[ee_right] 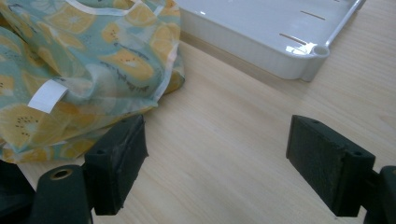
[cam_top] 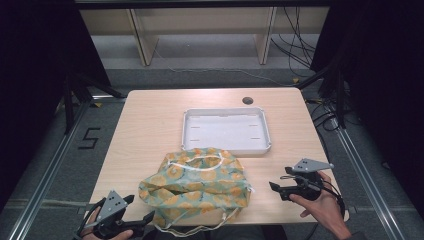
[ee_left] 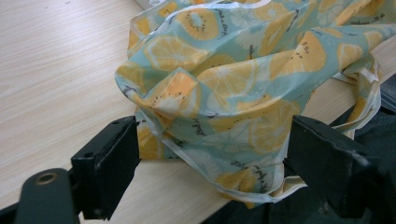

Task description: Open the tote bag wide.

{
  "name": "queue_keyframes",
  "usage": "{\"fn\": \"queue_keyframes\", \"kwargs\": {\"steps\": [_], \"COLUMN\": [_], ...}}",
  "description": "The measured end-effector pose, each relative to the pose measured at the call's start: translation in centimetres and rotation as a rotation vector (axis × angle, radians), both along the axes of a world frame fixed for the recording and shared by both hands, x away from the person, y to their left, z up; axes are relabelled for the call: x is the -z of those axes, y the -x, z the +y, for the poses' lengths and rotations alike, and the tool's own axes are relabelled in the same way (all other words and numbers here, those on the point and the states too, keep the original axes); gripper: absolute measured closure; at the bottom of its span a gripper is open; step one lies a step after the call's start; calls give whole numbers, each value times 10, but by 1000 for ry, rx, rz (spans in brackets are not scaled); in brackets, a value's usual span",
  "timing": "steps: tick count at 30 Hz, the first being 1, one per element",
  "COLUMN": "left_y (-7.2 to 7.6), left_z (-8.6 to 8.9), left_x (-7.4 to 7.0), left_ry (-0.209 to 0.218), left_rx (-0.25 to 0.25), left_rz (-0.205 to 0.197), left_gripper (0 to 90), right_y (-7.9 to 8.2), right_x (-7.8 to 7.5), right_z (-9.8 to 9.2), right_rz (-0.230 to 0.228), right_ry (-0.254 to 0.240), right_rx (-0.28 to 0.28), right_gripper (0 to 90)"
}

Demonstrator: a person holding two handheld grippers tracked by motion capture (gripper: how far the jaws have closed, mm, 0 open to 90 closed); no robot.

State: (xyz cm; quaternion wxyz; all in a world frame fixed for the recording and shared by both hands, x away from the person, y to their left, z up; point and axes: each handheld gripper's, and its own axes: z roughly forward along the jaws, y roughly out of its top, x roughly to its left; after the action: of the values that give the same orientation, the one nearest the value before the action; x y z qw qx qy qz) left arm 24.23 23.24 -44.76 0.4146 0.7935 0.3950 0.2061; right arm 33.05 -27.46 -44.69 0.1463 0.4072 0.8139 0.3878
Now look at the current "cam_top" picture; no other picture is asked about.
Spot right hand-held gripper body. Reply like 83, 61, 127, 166
281, 158, 334, 202

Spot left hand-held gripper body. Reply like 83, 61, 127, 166
93, 189, 145, 240

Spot orange print cloth bag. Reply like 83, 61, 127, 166
138, 147, 253, 238

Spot white plastic tray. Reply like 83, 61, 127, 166
180, 106, 272, 158

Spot person's right hand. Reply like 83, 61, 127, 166
289, 171, 348, 229

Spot person's left hand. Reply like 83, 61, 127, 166
81, 207, 134, 240

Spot grey floor tape strip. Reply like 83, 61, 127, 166
4, 198, 93, 215

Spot black metal stand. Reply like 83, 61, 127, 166
295, 62, 348, 130
62, 72, 126, 135

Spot dark curtain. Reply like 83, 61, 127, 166
0, 0, 112, 214
309, 0, 424, 204

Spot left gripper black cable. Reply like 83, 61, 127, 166
73, 197, 108, 240

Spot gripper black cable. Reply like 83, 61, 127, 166
73, 197, 108, 240
316, 184, 346, 219

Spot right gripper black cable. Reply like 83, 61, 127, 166
316, 184, 346, 219

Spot aluminium floor rail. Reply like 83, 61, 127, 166
328, 109, 407, 240
6, 96, 126, 240

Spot black floor cables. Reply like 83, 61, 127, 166
305, 97, 342, 132

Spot hanging black cables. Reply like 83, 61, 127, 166
269, 6, 317, 78

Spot white floor cable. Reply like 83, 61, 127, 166
153, 49, 296, 88

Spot light wooden desk frame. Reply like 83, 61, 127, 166
79, 5, 331, 67

